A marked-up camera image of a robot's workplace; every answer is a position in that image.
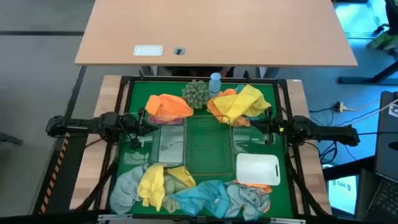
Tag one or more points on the black side desk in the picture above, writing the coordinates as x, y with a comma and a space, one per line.
348, 168

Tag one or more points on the black base with hazard stripes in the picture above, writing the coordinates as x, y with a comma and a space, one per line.
62, 174

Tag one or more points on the green table mat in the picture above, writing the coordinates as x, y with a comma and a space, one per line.
143, 90

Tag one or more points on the white plastic basket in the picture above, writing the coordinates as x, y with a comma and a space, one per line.
258, 169

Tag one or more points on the grey furniture foot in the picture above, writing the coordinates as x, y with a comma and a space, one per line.
9, 138

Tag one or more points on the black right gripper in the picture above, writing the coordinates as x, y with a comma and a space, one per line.
280, 124

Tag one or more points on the grey-blue microfiber towel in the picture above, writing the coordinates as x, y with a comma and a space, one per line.
248, 200
124, 193

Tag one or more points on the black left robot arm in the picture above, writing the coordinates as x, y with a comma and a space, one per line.
81, 124

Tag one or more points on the black aluminium table frame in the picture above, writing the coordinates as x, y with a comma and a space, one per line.
174, 78

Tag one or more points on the pink microfiber towel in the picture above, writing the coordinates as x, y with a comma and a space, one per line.
164, 120

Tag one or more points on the teal blue microfiber towel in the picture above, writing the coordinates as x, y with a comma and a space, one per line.
239, 88
202, 196

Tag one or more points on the yellow microfiber towel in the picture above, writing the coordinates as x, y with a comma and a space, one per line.
239, 102
183, 175
152, 186

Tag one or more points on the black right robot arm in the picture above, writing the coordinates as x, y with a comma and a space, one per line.
326, 132

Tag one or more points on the white rectangular desk plate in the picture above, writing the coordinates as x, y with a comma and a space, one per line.
148, 50

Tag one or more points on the green spiky ball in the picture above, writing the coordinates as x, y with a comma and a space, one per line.
196, 95

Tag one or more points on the white screen with SA6 text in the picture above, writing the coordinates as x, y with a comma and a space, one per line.
342, 196

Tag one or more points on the silver frame bracket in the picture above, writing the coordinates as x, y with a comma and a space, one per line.
287, 220
115, 217

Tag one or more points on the person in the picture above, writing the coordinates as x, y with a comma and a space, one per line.
392, 12

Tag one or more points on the blue spray bottle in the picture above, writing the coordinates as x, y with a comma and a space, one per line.
214, 84

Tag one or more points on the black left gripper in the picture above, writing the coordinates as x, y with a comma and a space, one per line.
130, 124

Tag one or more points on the yellow power strip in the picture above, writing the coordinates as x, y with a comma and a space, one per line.
339, 107

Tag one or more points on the beige wooden desk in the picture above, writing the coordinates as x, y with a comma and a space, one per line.
217, 31

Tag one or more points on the black case with white sticker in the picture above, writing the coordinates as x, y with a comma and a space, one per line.
385, 140

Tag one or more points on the black laptop keyboard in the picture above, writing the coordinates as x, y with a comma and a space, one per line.
385, 202

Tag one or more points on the black desk foot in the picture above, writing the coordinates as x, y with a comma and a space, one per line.
357, 80

